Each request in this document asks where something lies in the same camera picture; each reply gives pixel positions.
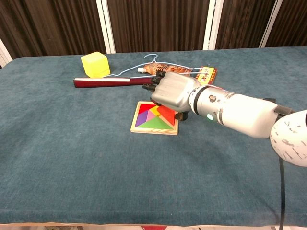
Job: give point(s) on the pink wooden tangram triangle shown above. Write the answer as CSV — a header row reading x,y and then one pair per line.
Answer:
x,y
151,116

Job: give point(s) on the brown slatted panel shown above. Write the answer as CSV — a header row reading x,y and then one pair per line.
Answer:
x,y
158,24
242,24
292,24
52,26

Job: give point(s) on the red wooden tangram triangle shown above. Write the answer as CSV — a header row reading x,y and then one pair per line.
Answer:
x,y
145,108

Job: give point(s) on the purple wooden tangram parallelogram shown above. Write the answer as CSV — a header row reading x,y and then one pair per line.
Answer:
x,y
142,118

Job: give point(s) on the green triangle puzzle piece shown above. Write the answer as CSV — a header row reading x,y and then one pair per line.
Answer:
x,y
154,124

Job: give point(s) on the teal tablecloth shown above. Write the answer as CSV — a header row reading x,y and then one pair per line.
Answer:
x,y
72,155

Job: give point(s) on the red yellow card box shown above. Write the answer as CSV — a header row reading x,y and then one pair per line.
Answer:
x,y
209,74

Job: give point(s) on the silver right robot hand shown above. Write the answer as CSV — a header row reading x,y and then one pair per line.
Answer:
x,y
172,91

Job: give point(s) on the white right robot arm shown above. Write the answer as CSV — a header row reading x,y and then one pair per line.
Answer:
x,y
239,112

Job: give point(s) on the brown sauce pouch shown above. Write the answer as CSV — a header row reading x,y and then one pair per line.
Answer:
x,y
153,68

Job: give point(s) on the wooden tangram tray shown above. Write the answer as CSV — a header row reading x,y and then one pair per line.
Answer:
x,y
153,132

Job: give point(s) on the dark red folded fan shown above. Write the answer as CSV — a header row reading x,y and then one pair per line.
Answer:
x,y
103,82

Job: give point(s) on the yellow wooden tangram square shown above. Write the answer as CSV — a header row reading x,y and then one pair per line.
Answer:
x,y
155,111

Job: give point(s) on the yellow cube block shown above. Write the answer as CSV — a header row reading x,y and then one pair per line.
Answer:
x,y
96,64

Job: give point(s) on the white frame post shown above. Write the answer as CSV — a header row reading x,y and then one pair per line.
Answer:
x,y
4,54
211,24
269,26
107,26

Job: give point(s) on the orange-red triangle puzzle piece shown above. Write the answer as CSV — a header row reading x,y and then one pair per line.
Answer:
x,y
168,115

